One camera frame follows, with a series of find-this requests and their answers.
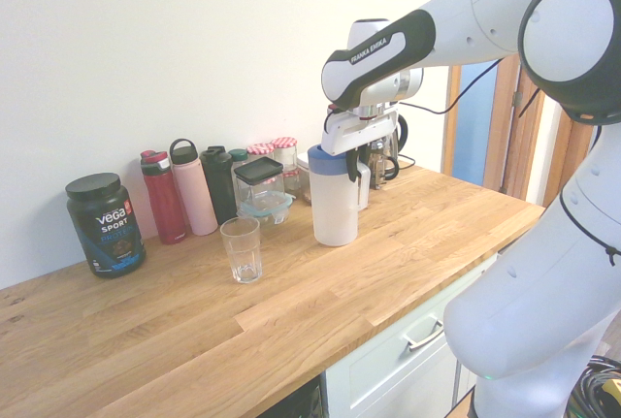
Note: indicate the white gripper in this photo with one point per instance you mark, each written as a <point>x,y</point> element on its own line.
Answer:
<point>356,132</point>

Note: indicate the white pitcher with blue lid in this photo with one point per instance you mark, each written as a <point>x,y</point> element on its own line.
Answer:
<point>335,204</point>

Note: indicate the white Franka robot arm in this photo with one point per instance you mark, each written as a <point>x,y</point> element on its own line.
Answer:
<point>533,267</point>

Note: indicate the pink water bottle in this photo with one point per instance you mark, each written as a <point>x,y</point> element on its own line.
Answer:
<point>196,195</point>

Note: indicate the red water bottle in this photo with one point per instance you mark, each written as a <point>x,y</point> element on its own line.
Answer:
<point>165,204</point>

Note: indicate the steel electric kettle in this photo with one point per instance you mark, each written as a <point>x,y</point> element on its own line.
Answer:
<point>385,161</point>

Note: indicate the small jar red lid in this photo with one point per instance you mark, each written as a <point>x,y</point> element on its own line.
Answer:
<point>292,181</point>

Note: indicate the tall jar red checked lid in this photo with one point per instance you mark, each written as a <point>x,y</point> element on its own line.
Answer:
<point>285,151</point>

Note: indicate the short jar red checked lid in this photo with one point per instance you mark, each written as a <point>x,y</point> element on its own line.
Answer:
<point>261,150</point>

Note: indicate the glass container teal lid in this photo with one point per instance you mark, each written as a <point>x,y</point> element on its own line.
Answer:
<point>271,208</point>

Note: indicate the clear container black lid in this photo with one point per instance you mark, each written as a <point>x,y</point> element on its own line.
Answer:
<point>259,178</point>

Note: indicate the clear jar with green lid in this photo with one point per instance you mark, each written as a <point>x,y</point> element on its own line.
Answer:
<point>238,158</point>

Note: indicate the black shaker bottle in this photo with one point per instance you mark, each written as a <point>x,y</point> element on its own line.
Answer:
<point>219,185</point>

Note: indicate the clear faceted drinking glass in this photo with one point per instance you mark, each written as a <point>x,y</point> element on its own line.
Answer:
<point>241,248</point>

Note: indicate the white cabinet drawer front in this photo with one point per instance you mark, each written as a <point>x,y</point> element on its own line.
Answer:
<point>388,379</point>

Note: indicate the dark under-counter appliance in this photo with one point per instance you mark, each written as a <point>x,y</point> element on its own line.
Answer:
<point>303,401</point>

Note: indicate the black Vega protein tub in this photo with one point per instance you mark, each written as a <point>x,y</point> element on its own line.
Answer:
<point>109,229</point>

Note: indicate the yellow object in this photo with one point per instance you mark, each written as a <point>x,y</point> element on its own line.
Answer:
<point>613,396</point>

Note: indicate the wooden door frame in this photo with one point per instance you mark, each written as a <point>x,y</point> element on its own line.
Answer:
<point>502,137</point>

